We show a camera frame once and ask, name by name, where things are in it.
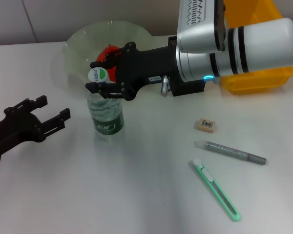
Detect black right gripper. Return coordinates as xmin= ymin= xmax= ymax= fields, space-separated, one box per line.
xmin=85 ymin=41 xmax=182 ymax=101

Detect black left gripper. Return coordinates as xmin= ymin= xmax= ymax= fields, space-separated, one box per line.
xmin=0 ymin=95 xmax=71 ymax=162

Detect clear green-label water bottle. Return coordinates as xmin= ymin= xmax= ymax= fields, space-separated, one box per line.
xmin=86 ymin=68 xmax=125 ymax=136

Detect pale green wavy fruit plate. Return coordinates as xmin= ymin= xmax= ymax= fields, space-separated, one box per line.
xmin=63 ymin=20 xmax=154 ymax=98

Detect black mesh pen holder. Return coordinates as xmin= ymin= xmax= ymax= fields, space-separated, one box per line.
xmin=167 ymin=36 xmax=206 ymax=98

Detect beige eraser with barcode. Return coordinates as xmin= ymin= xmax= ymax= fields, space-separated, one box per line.
xmin=194 ymin=118 xmax=216 ymax=134

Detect grey marker pen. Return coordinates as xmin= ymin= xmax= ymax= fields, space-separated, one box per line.
xmin=194 ymin=140 xmax=267 ymax=166

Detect green utility knife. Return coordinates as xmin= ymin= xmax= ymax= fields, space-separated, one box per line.
xmin=192 ymin=158 xmax=242 ymax=222

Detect yellow plastic bin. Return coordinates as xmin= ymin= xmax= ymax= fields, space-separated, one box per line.
xmin=219 ymin=0 xmax=293 ymax=95

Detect silver right gripper cable plug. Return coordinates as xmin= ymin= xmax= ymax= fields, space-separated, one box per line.
xmin=160 ymin=75 xmax=171 ymax=98

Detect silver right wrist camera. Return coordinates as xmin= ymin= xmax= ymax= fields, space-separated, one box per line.
xmin=177 ymin=0 xmax=230 ymax=54

